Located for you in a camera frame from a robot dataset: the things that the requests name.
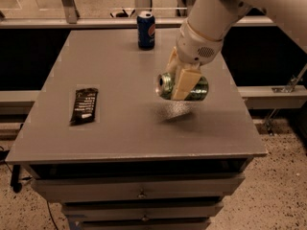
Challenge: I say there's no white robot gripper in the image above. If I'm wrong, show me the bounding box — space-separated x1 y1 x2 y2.
166 19 223 101

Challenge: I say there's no green soda can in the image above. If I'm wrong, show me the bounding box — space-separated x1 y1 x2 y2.
155 73 209 102

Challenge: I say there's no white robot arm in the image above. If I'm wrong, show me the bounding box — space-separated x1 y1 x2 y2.
156 0 307 101

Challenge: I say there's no blue Pepsi can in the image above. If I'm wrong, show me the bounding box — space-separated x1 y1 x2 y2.
137 11 155 50

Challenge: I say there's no black snack packet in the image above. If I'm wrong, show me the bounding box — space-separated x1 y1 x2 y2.
70 88 99 126

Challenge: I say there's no grey drawer cabinet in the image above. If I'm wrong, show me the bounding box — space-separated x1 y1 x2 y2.
4 27 268 230

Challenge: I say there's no middle grey drawer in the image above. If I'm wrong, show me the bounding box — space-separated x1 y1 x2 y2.
62 200 224 221

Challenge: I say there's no grey drawer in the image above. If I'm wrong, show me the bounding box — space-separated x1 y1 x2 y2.
62 200 224 221
32 173 245 203
72 218 211 230

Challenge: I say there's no bottom grey drawer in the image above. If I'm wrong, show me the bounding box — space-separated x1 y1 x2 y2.
72 218 211 230

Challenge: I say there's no top grey drawer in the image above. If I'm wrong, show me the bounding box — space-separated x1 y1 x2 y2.
32 173 245 203

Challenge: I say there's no grey metal rail frame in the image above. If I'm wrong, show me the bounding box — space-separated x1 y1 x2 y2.
0 14 276 30

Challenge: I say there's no black floor cable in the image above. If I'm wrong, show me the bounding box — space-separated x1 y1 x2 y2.
0 146 60 230

